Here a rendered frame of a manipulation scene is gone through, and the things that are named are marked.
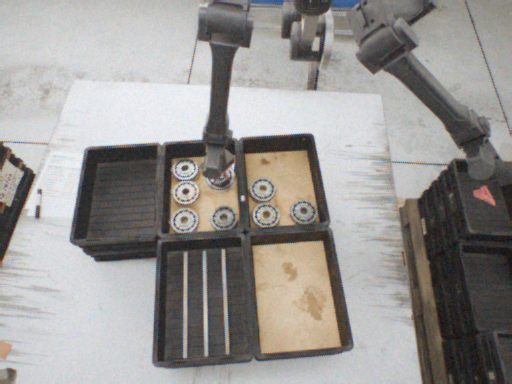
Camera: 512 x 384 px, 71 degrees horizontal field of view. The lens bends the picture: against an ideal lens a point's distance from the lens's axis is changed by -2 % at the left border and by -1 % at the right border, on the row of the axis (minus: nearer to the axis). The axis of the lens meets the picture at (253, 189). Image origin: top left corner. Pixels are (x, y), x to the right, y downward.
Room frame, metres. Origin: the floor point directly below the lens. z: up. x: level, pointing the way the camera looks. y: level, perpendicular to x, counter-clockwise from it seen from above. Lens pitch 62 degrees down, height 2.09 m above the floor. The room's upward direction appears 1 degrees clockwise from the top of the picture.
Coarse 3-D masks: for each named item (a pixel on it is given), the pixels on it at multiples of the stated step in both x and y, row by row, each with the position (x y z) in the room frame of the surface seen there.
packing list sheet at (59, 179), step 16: (48, 160) 0.87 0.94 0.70; (64, 160) 0.87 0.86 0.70; (80, 160) 0.87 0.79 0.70; (48, 176) 0.79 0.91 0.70; (64, 176) 0.79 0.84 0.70; (32, 192) 0.70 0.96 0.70; (48, 192) 0.70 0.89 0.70; (64, 192) 0.71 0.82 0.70; (32, 208) 0.63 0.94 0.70; (48, 208) 0.63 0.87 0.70; (64, 208) 0.63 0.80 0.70
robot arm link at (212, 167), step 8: (232, 136) 0.62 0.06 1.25; (208, 144) 0.61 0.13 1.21; (216, 144) 0.62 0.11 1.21; (224, 144) 0.62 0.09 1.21; (208, 152) 0.59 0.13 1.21; (216, 152) 0.59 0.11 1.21; (208, 160) 0.56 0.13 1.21; (216, 160) 0.56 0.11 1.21; (208, 168) 0.54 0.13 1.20; (216, 168) 0.54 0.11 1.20; (208, 176) 0.54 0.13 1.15; (216, 176) 0.54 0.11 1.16
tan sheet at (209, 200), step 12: (204, 156) 0.82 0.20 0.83; (204, 180) 0.71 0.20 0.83; (204, 192) 0.65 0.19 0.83; (216, 192) 0.65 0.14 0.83; (228, 192) 0.65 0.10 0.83; (204, 204) 0.60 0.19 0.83; (216, 204) 0.60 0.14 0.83; (228, 204) 0.60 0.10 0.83; (204, 216) 0.55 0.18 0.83; (204, 228) 0.50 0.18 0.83
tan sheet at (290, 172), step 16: (256, 160) 0.80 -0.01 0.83; (272, 160) 0.81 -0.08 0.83; (288, 160) 0.81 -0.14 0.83; (304, 160) 0.81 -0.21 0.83; (256, 176) 0.73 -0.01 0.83; (272, 176) 0.73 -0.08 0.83; (288, 176) 0.73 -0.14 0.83; (304, 176) 0.73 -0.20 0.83; (288, 192) 0.66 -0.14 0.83; (304, 192) 0.66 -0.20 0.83; (288, 208) 0.59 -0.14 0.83; (288, 224) 0.52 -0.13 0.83
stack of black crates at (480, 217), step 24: (456, 168) 0.93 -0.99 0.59; (432, 192) 0.92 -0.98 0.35; (456, 192) 0.81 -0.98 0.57; (504, 192) 0.85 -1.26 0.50; (432, 216) 0.80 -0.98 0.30; (456, 216) 0.71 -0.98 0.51; (480, 216) 0.72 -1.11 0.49; (504, 216) 0.72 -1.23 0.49; (432, 240) 0.68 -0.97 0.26; (456, 240) 0.60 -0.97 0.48; (480, 240) 0.59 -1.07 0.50; (504, 240) 0.59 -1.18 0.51
